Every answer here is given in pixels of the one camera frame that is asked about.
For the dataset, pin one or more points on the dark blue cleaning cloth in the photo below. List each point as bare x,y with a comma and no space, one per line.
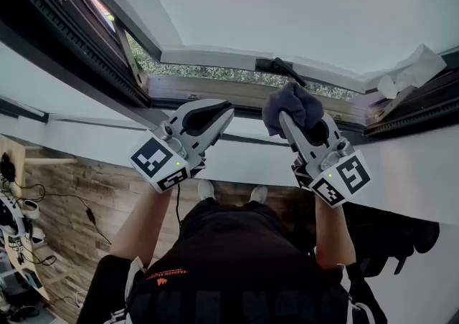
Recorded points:
287,100

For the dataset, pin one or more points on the person's black clothing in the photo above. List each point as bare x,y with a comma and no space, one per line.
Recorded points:
233,243

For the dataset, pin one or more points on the person's left forearm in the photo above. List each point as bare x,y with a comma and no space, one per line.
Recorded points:
143,229

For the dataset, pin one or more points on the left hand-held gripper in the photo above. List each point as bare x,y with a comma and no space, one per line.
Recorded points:
154,161

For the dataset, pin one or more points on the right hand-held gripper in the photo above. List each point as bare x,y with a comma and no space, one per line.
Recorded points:
344,179

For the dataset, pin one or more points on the person's right forearm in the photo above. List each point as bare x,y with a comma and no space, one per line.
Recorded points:
333,236

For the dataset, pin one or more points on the black device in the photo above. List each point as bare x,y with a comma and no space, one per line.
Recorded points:
7,168

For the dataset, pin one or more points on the person's left white shoe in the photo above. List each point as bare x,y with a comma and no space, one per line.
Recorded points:
206,190

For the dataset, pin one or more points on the black office chair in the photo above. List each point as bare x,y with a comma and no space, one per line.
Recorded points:
394,236

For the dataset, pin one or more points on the white boxy device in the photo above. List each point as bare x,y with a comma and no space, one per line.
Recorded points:
37,234

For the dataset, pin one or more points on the white rounded device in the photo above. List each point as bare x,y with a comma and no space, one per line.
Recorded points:
31,208

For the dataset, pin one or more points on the person's right white shoe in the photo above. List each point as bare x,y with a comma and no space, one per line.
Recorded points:
259,194

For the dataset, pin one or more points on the crumpled white tissue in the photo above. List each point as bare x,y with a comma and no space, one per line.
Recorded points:
416,68

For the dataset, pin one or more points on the person's white shoe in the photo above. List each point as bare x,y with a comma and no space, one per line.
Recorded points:
259,194
206,190

